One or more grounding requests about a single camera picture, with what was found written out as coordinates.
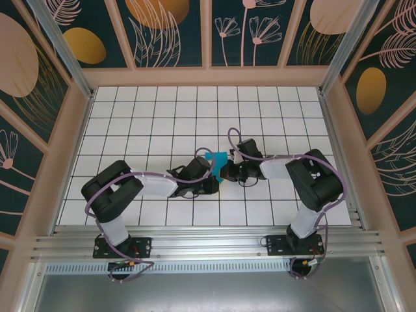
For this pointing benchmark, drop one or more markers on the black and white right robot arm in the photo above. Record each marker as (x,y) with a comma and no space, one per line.
(318,185)

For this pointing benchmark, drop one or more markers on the aluminium frame post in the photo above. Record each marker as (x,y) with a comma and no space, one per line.
(349,42)
(61,42)

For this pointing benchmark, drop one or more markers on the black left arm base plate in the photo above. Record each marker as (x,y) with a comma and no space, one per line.
(143,247)

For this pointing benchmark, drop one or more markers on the aluminium mounting rail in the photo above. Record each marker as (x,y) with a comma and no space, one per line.
(208,240)

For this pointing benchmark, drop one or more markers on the aluminium side rail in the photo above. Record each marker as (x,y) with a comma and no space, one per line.
(332,130)

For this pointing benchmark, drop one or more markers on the grey metal shelf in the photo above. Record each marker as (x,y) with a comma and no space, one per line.
(208,292)

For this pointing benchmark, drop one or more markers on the blue paper sheet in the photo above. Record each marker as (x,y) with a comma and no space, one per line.
(221,157)

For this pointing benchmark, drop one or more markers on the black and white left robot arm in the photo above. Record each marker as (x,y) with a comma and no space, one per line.
(107,191)

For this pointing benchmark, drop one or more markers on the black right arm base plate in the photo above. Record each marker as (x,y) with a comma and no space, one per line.
(276,247)

